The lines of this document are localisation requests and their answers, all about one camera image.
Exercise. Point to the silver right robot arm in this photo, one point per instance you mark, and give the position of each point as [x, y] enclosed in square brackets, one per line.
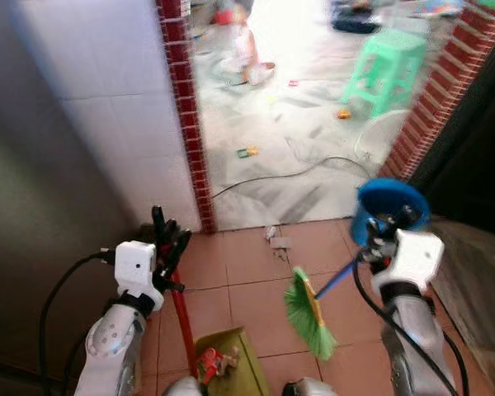
[417, 338]

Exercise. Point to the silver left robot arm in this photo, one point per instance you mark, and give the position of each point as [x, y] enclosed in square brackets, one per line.
[111, 346]

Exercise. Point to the blue plastic bucket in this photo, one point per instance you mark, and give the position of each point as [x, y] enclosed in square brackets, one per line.
[392, 196]

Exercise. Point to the white round fan guard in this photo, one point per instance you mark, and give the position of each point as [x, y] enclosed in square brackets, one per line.
[379, 136]

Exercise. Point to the small white paper scrap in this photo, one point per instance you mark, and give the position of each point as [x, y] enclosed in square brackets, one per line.
[277, 241]

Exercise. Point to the grey stone slab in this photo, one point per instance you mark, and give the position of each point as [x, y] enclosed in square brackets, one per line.
[478, 280]

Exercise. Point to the small green yellow toy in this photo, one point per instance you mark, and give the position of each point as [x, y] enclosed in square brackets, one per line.
[247, 152]

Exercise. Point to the red crumpled wrapper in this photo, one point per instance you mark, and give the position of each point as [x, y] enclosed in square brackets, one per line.
[212, 363]

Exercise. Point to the small orange toy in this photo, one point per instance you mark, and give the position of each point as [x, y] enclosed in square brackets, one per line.
[344, 114]

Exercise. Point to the silver robot left leg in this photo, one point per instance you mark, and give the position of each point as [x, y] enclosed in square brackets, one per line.
[181, 388]

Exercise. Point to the silver robot leg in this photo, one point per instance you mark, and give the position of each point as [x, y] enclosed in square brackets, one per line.
[309, 388]
[181, 388]

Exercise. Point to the silver robot right leg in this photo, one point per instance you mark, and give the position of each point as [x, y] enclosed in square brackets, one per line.
[309, 388]

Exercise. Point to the green plastic stool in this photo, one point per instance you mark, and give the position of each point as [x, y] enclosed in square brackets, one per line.
[392, 49]

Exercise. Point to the small child in white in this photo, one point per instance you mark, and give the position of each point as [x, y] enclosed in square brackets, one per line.
[246, 49]

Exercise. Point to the dark bag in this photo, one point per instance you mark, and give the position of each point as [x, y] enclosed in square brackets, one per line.
[353, 16]

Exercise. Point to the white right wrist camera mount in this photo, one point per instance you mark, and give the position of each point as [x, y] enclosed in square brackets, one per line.
[412, 260]

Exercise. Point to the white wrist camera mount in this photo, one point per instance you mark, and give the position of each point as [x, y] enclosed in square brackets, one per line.
[136, 268]
[412, 260]

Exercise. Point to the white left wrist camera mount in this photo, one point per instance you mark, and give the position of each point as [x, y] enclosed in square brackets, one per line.
[136, 268]

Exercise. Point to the wide red brick door post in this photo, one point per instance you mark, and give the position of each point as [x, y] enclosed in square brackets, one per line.
[445, 82]

